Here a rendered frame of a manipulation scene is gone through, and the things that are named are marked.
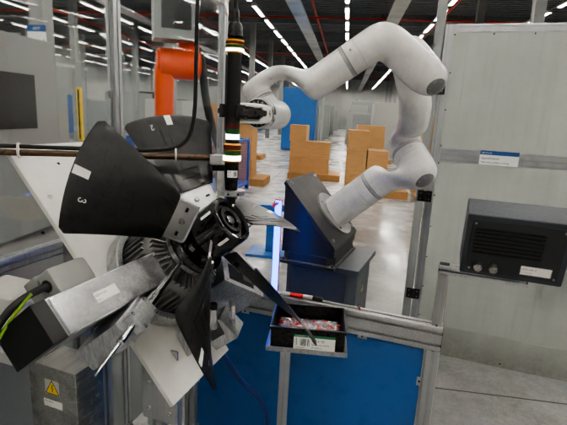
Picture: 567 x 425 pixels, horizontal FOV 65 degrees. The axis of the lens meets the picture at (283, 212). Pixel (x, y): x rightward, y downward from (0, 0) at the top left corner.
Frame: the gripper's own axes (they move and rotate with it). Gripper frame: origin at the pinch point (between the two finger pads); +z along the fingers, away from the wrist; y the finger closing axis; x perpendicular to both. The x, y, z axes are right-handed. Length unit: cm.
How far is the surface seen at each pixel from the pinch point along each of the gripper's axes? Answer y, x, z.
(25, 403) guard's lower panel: 70, -98, 4
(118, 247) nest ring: 19.4, -32.8, 17.9
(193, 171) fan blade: 8.3, -15.2, 3.5
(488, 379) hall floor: -90, -144, -168
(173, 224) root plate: 4.0, -25.0, 18.6
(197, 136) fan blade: 11.8, -6.8, -3.6
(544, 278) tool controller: -79, -39, -33
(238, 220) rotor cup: -5.9, -25.1, 6.8
